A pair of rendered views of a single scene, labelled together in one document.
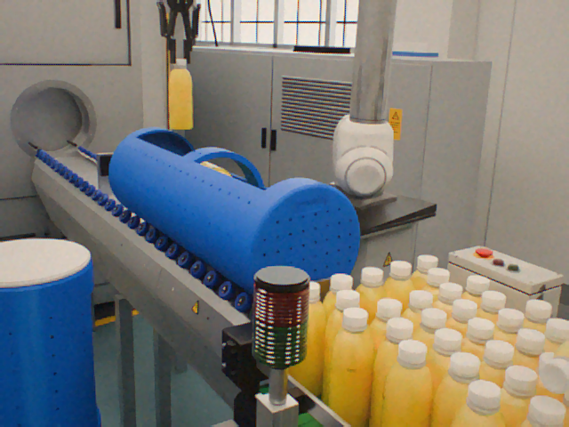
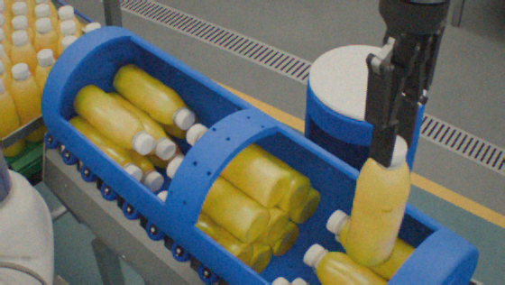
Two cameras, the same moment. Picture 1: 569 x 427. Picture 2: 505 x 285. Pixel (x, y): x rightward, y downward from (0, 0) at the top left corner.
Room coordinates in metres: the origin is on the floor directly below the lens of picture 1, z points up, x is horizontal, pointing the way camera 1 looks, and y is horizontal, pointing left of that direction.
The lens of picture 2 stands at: (2.43, 0.02, 2.02)
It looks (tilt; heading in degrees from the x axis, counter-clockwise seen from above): 43 degrees down; 168
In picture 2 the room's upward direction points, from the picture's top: straight up
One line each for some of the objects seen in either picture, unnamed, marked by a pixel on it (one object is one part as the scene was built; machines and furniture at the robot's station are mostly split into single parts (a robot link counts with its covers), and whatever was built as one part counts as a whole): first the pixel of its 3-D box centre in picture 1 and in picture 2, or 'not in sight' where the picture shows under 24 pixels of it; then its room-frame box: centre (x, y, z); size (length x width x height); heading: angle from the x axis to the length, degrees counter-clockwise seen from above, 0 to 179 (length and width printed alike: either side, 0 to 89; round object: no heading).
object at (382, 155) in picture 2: (187, 52); (383, 139); (1.88, 0.30, 1.47); 0.03 x 0.01 x 0.07; 34
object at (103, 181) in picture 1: (112, 173); not in sight; (2.27, 0.65, 1.00); 0.10 x 0.04 x 0.15; 124
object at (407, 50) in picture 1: (410, 50); not in sight; (3.15, -0.60, 1.48); 0.24 x 0.12 x 0.08; 50
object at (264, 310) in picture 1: (281, 299); not in sight; (0.65, 0.00, 1.23); 0.06 x 0.06 x 0.04
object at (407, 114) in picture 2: (172, 51); (404, 121); (1.86, 0.34, 1.47); 0.03 x 0.01 x 0.07; 34
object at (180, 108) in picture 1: (180, 97); (379, 205); (1.87, 0.32, 1.34); 0.07 x 0.07 x 0.19
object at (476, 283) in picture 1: (477, 284); not in sight; (1.05, -0.36, 1.09); 0.04 x 0.04 x 0.02
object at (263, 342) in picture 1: (279, 334); not in sight; (0.65, 0.00, 1.18); 0.06 x 0.06 x 0.05
